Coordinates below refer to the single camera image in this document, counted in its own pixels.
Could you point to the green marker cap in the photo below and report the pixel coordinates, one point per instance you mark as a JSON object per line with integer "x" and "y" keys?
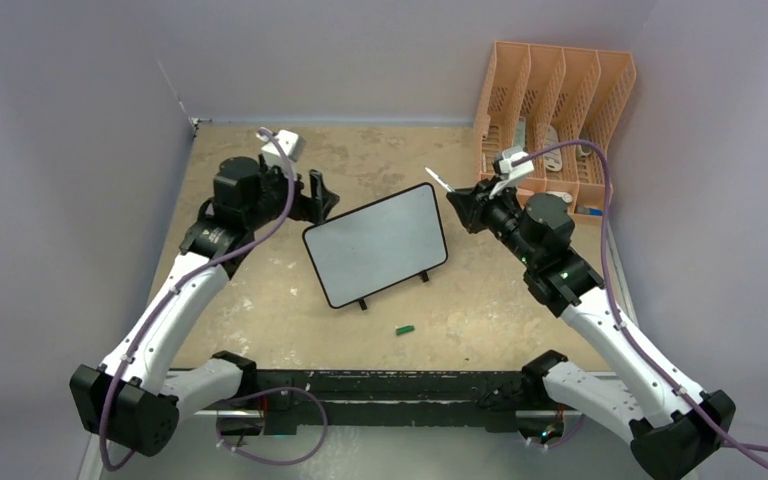
{"x": 404, "y": 330}

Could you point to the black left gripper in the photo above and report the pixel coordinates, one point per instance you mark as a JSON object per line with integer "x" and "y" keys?
{"x": 303, "y": 207}

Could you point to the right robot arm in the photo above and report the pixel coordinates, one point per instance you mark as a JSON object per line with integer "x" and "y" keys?
{"x": 616, "y": 318}

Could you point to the green whiteboard marker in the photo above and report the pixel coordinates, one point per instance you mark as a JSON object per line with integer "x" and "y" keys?
{"x": 439, "y": 180}

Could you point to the white stapler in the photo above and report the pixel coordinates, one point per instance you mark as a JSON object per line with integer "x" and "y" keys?
{"x": 566, "y": 197}

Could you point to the white perforated object in organizer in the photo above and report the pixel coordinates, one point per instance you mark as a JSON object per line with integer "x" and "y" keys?
{"x": 553, "y": 162}

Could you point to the white whiteboard black frame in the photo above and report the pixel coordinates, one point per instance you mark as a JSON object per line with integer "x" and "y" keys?
{"x": 377, "y": 246}

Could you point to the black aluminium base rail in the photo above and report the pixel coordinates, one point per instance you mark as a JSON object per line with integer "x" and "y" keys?
{"x": 497, "y": 401}

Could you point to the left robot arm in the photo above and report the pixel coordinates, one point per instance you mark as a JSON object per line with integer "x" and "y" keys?
{"x": 178, "y": 298}

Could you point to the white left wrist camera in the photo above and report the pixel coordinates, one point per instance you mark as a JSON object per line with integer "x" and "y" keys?
{"x": 291, "y": 143}

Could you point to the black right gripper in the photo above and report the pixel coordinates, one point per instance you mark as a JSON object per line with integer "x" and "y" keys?
{"x": 472, "y": 205}

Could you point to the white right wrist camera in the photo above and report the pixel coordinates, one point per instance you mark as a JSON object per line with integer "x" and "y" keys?
{"x": 511, "y": 167}

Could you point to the peach plastic file organizer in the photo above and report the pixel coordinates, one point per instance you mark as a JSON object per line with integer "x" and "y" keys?
{"x": 581, "y": 92}

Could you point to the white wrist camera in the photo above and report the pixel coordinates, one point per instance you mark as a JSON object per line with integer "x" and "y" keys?
{"x": 291, "y": 143}
{"x": 511, "y": 167}

